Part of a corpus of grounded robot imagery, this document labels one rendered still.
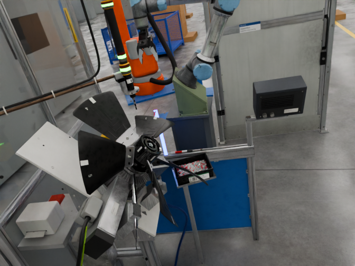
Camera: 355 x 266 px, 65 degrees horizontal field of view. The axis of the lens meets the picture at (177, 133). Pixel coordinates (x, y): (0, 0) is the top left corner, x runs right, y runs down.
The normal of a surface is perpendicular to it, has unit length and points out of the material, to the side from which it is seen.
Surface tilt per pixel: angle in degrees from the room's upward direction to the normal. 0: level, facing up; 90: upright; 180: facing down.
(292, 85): 15
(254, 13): 89
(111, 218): 50
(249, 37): 90
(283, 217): 0
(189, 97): 90
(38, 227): 90
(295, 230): 0
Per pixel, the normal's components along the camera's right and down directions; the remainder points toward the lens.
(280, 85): -0.19, -0.69
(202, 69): 0.02, 0.68
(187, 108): -0.07, 0.51
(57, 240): -0.18, -0.86
